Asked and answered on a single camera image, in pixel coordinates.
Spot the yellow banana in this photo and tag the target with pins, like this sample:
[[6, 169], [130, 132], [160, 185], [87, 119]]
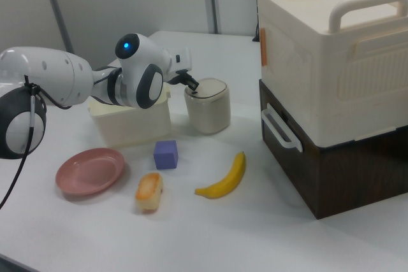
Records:
[[228, 183]]

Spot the toasted bread loaf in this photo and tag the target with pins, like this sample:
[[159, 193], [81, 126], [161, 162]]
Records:
[[148, 192]]

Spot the cream plastic bin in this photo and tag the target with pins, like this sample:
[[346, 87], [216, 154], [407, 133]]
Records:
[[134, 125]]

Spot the purple cube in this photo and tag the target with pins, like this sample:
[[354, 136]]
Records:
[[165, 155]]

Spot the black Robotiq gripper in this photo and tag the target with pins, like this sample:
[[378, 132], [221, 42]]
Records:
[[181, 75]]

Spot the small beige trash can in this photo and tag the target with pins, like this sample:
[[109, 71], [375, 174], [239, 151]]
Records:
[[208, 114]]

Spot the pink plate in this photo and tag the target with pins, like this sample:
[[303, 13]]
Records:
[[89, 171]]

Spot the orange tape strip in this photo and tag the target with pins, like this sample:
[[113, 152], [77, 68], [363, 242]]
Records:
[[263, 47]]

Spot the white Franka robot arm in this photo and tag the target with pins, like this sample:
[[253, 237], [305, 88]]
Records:
[[63, 74]]

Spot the beige trash can lid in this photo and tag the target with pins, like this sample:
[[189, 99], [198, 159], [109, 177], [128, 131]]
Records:
[[212, 87]]

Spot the dark brown drawer box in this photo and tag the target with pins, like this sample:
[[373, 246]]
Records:
[[344, 176]]

